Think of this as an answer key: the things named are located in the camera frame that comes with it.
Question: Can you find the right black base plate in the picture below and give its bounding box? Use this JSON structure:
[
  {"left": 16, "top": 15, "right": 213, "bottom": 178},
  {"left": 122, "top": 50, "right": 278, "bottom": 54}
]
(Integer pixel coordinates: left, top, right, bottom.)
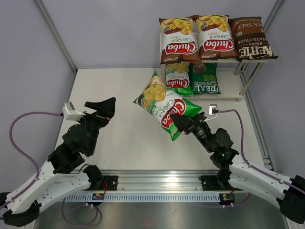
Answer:
[{"left": 199, "top": 175, "right": 234, "bottom": 191}]

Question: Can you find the brown Chuba bag front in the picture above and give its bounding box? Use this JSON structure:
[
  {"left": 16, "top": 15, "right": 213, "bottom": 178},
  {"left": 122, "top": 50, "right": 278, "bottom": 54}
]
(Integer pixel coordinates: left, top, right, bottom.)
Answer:
[{"left": 159, "top": 16, "right": 202, "bottom": 64}]

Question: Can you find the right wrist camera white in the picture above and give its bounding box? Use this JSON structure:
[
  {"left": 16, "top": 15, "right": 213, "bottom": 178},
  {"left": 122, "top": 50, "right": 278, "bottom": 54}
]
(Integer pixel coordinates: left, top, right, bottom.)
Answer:
[{"left": 204, "top": 104, "right": 218, "bottom": 122}]

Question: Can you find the brown chuba bag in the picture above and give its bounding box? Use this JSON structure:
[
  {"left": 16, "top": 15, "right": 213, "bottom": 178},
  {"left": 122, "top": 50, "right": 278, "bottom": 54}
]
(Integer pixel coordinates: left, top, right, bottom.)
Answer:
[
  {"left": 159, "top": 16, "right": 202, "bottom": 64},
  {"left": 193, "top": 15, "right": 238, "bottom": 60}
]

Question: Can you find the dark green Real chips bag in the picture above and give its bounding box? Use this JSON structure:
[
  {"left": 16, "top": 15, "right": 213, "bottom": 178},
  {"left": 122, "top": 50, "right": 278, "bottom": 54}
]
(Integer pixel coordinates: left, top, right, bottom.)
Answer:
[{"left": 189, "top": 63, "right": 221, "bottom": 94}]

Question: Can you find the green Chuba bag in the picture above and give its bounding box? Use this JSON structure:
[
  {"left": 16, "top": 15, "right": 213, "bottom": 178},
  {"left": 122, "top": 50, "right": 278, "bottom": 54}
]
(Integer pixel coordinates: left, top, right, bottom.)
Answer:
[
  {"left": 165, "top": 62, "right": 193, "bottom": 97},
  {"left": 133, "top": 72, "right": 202, "bottom": 141}
]

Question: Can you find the brown Chuba bag back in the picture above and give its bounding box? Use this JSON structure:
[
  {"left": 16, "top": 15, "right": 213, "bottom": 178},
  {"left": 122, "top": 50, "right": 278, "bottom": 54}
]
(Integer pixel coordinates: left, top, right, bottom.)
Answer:
[{"left": 193, "top": 15, "right": 238, "bottom": 60}]

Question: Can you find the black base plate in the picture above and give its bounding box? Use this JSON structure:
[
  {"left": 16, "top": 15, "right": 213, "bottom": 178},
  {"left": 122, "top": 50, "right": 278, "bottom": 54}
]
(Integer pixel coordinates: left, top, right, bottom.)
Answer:
[
  {"left": 199, "top": 175, "right": 234, "bottom": 191},
  {"left": 95, "top": 175, "right": 119, "bottom": 191}
]

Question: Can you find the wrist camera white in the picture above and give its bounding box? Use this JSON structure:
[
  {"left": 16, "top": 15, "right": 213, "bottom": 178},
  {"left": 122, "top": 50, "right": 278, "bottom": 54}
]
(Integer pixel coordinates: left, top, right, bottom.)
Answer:
[
  {"left": 62, "top": 101, "right": 85, "bottom": 121},
  {"left": 204, "top": 104, "right": 218, "bottom": 122}
]

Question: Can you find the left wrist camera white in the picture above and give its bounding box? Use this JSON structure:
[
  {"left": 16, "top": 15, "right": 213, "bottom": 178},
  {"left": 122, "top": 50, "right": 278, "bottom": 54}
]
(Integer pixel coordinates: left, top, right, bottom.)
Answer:
[{"left": 62, "top": 101, "right": 85, "bottom": 121}]

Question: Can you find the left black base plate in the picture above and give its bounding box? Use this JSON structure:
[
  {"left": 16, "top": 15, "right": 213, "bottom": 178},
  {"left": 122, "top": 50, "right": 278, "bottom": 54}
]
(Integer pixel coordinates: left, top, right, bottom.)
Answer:
[{"left": 95, "top": 175, "right": 119, "bottom": 191}]

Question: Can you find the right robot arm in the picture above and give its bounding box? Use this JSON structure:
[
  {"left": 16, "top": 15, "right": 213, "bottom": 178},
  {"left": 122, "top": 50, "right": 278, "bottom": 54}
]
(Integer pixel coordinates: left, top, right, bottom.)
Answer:
[{"left": 171, "top": 113, "right": 305, "bottom": 224}]

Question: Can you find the brown Kettle chips bag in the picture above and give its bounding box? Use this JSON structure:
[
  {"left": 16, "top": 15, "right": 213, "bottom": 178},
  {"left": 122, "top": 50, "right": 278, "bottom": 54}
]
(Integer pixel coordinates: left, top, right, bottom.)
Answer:
[{"left": 228, "top": 16, "right": 278, "bottom": 61}]

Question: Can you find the aluminium mounting rail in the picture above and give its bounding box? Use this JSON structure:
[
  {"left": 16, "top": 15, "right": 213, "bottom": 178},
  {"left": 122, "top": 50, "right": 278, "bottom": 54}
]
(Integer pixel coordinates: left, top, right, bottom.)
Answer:
[{"left": 47, "top": 170, "right": 291, "bottom": 202}]

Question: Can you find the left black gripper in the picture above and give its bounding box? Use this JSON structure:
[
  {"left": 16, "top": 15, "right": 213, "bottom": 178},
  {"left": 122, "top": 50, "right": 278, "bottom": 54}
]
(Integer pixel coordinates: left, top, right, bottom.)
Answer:
[{"left": 76, "top": 97, "right": 116, "bottom": 154}]

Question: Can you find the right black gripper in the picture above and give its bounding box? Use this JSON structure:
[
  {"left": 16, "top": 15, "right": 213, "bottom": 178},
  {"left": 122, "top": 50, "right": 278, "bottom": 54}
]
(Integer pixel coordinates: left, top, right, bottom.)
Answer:
[{"left": 171, "top": 111, "right": 215, "bottom": 153}]

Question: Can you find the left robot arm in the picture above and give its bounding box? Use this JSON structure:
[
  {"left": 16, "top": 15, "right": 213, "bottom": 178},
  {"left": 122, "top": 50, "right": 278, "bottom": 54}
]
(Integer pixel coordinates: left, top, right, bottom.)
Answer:
[{"left": 0, "top": 97, "right": 116, "bottom": 227}]

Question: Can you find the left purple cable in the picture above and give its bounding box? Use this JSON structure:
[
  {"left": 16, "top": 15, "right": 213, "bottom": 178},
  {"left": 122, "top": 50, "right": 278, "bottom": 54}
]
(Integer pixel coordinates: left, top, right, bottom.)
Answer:
[{"left": 0, "top": 111, "right": 103, "bottom": 226}]

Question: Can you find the white two-tier shelf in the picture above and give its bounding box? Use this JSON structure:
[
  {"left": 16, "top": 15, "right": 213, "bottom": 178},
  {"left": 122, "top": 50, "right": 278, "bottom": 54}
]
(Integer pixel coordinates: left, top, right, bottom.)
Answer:
[{"left": 159, "top": 32, "right": 271, "bottom": 103}]

